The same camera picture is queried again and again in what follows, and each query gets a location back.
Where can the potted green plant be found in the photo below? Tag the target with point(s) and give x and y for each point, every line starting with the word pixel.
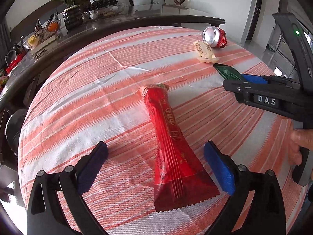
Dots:
pixel 72 15

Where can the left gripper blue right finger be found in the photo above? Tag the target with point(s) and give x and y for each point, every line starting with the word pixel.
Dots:
pixel 218 165

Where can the dark green wrapper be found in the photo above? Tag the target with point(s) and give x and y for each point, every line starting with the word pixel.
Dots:
pixel 228 72

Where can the red bag on table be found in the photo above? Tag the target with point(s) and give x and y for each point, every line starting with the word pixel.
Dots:
pixel 12 59

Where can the fruit tray with orange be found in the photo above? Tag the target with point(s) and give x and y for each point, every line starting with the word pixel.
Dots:
pixel 41 34

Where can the crushed red soda can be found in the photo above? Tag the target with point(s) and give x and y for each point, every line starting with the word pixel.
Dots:
pixel 215 37

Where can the scissors on coffee table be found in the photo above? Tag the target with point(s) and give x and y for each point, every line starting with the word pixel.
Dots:
pixel 38 54

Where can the dark entrance door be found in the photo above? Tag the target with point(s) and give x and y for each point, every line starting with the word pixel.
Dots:
pixel 254 20

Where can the dark wooden coffee table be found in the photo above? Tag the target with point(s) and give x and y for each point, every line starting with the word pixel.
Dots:
pixel 70 42

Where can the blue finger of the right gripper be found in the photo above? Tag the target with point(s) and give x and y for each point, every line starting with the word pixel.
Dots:
pixel 254 79
pixel 240 89

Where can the glass bowl of grapes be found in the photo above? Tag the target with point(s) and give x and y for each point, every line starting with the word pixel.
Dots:
pixel 102 9

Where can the red snack wrapper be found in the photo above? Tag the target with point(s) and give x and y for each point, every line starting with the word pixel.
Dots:
pixel 180 179

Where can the striped orange white tablecloth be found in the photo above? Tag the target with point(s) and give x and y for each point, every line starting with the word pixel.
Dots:
pixel 93 96

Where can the person's right hand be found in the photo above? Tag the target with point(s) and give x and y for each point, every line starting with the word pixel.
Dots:
pixel 298 138

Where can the cream snack packet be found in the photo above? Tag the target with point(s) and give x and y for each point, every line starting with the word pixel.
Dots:
pixel 205 53

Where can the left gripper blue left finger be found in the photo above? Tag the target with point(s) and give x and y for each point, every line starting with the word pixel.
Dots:
pixel 89 166

